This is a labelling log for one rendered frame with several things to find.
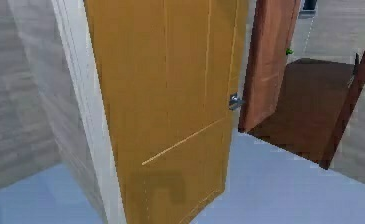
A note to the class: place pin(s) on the yellow wooden room door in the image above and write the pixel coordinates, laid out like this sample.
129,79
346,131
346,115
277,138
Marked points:
163,100

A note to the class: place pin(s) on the reddish brown room door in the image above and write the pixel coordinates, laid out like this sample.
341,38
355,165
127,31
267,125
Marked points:
268,63

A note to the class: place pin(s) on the small green object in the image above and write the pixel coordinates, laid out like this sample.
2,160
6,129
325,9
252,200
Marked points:
289,51

